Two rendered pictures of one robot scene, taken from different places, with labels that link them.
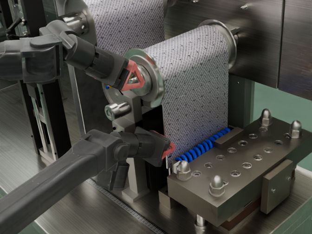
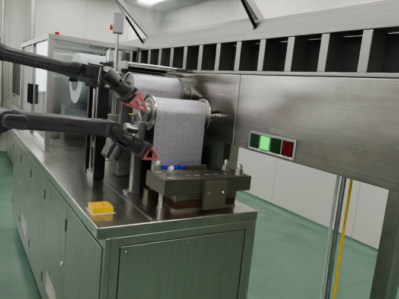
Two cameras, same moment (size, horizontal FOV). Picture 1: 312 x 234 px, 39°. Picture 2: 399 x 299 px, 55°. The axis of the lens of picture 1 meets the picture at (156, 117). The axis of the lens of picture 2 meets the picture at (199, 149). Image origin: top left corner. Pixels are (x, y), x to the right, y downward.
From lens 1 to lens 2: 0.78 m
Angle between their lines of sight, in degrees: 23
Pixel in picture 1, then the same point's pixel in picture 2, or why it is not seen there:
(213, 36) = (198, 104)
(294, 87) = (240, 141)
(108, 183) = (107, 151)
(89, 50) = (117, 76)
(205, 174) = not seen: hidden behind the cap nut
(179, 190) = (151, 177)
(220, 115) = (195, 155)
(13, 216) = (44, 117)
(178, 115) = (164, 139)
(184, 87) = (171, 123)
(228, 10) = (215, 99)
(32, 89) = not seen: hidden behind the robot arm
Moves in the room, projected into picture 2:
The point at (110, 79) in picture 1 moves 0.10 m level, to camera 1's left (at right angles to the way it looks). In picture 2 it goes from (125, 96) to (100, 94)
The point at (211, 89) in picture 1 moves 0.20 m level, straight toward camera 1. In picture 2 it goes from (190, 133) to (173, 137)
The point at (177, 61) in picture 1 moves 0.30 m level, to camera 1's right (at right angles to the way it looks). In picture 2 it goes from (168, 105) to (243, 113)
